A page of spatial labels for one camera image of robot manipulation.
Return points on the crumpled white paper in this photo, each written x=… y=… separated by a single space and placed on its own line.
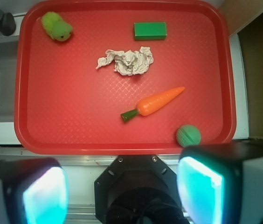
x=128 y=63

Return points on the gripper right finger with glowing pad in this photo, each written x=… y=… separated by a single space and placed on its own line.
x=222 y=184

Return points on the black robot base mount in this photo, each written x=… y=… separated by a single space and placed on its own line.
x=139 y=189

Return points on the green rectangular block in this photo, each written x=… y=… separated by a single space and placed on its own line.
x=150 y=31

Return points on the orange toy carrot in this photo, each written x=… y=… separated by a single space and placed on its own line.
x=151 y=104

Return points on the green plush animal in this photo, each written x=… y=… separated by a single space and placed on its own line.
x=55 y=27

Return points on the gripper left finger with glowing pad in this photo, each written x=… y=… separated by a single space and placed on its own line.
x=33 y=191

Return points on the green textured ball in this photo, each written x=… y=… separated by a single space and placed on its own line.
x=188 y=135

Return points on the red plastic tray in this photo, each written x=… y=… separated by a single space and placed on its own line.
x=122 y=76

